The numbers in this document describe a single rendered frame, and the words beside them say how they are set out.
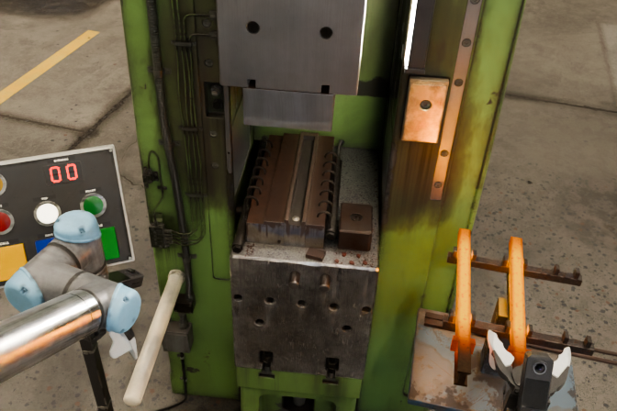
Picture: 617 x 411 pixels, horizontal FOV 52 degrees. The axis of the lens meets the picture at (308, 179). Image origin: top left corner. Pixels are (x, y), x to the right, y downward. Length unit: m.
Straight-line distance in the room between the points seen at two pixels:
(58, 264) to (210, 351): 1.18
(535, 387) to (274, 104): 0.77
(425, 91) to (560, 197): 2.20
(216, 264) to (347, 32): 0.91
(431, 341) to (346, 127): 0.70
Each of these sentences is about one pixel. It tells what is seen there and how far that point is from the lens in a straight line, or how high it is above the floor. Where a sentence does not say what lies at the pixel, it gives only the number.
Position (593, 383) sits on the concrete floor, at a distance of 2.78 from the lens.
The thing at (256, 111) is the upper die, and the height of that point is 1.31.
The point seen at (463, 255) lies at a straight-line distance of 1.58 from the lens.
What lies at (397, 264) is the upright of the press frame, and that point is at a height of 0.75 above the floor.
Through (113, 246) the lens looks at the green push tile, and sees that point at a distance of 1.56.
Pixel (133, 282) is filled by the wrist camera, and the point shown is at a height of 1.07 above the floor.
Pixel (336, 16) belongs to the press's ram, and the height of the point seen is 1.54.
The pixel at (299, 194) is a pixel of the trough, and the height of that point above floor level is 0.99.
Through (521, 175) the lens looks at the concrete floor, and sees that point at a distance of 3.72.
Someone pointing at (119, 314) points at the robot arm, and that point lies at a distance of 1.07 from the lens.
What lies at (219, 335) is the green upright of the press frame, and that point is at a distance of 2.18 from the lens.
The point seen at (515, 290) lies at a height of 0.99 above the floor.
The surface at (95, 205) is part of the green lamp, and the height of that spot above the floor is 1.09.
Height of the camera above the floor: 2.03
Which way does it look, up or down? 36 degrees down
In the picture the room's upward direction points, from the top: 3 degrees clockwise
